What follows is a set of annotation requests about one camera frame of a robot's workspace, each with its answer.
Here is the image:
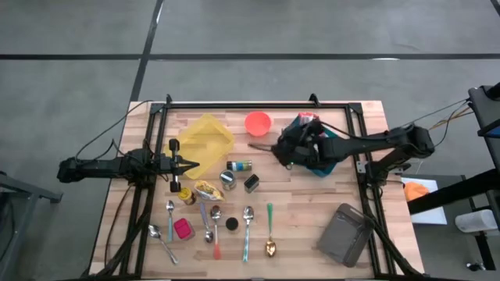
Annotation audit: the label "black square spice tin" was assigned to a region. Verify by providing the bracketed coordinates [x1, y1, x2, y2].
[243, 173, 261, 194]

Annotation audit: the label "grey plastic bin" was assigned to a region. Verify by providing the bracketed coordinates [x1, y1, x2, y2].
[315, 202, 377, 269]

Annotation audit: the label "blue plastic bin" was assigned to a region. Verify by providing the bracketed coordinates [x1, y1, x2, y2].
[287, 115, 341, 179]

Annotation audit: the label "plain silver spoon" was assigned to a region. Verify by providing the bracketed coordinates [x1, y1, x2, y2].
[147, 223, 180, 266]

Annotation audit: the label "orange cloth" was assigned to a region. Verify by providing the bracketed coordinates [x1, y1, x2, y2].
[403, 181, 430, 203]

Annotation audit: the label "white cylinder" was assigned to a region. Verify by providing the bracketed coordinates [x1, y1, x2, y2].
[454, 208, 499, 234]

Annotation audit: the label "orange plastic bowl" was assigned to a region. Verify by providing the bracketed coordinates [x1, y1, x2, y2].
[244, 111, 273, 137]

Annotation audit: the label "yellow plastic bin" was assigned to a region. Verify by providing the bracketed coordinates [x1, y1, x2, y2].
[163, 112, 236, 180]

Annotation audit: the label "spoon lavender handle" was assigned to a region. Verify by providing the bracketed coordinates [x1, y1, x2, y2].
[198, 201, 215, 244]

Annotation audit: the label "black side table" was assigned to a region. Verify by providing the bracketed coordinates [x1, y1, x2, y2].
[406, 81, 500, 270]

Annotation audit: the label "green-labelled spice bottle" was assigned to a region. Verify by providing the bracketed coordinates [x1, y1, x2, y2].
[226, 159, 253, 173]

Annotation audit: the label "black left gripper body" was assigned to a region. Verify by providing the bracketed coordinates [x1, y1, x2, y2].
[154, 138, 185, 194]

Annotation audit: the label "spoon teal patterned handle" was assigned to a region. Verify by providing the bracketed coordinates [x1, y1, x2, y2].
[241, 205, 255, 264]

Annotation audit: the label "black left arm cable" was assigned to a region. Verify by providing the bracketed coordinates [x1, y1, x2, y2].
[73, 99, 154, 161]

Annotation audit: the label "gold spoon green handle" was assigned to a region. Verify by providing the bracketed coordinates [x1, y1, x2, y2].
[264, 202, 277, 258]

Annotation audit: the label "spoon red handle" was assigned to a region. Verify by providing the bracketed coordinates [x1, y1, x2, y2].
[209, 205, 223, 261]

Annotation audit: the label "blue ramen packet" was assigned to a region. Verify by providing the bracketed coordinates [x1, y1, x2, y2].
[193, 180, 227, 203]

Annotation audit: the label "white paper sheet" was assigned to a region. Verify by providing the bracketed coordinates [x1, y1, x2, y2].
[400, 177, 448, 226]

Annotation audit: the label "clear glass seasoning jar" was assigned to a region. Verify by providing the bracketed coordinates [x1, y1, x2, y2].
[219, 169, 238, 192]

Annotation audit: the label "dark jar yellow lid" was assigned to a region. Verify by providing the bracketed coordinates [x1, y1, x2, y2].
[177, 187, 198, 207]

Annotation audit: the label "grey cart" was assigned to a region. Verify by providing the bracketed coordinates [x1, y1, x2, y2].
[0, 170, 63, 281]

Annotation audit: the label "red patterned spice tin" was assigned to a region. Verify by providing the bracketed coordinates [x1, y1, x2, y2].
[173, 217, 196, 241]

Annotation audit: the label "small spoon teal handle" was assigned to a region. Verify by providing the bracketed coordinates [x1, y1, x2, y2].
[165, 199, 176, 244]

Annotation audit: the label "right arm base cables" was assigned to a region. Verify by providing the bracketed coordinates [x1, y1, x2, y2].
[388, 98, 474, 132]

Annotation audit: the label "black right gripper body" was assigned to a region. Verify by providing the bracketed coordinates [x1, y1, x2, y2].
[271, 119, 327, 169]

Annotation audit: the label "red ramen packet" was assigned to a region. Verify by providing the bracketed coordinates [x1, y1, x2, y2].
[298, 112, 320, 126]

